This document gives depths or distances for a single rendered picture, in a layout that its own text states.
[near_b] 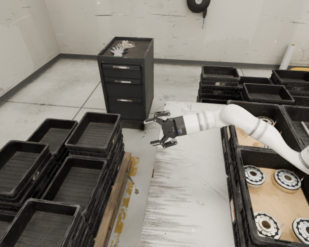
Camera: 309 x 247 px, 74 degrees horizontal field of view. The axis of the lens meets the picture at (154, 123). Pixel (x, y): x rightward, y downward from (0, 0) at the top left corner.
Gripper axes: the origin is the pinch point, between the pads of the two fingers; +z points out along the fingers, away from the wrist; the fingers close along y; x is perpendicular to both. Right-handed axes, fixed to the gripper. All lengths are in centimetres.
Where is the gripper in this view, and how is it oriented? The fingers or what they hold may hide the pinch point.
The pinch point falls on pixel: (148, 133)
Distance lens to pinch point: 78.9
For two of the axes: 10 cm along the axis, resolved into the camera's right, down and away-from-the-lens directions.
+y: 2.5, 8.9, 3.8
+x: 0.2, -4.0, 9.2
